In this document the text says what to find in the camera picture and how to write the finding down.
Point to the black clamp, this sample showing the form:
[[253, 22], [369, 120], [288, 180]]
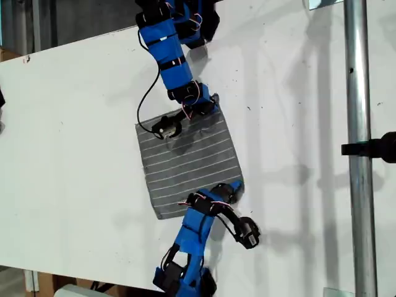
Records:
[[371, 148]]

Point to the steel post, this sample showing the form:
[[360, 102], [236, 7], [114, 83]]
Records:
[[360, 201]]

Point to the white table leg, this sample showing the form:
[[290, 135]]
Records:
[[31, 280]]

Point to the black object at table edge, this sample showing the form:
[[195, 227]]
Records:
[[2, 99]]

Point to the grey white-striped towel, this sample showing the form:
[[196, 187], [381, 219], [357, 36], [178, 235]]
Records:
[[191, 167]]

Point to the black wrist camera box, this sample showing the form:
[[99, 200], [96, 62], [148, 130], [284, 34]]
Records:
[[249, 232], [165, 128]]

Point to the brown cardboard box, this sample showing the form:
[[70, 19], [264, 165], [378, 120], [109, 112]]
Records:
[[7, 55]]

